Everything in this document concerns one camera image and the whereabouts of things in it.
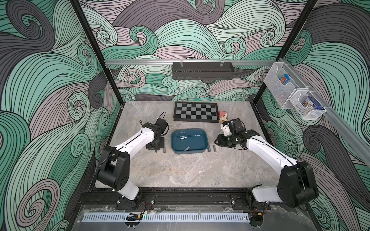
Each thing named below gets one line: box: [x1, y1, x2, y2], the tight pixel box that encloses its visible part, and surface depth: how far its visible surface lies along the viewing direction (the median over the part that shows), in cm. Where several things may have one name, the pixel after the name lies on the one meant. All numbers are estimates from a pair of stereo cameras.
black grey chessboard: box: [173, 101, 220, 123], surface depth 112 cm
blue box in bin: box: [303, 96, 323, 110], surface depth 66 cm
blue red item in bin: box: [280, 73, 291, 86], surface depth 85 cm
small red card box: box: [218, 110, 228, 122], surface depth 113 cm
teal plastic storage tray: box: [170, 128, 209, 155], surface depth 99 cm
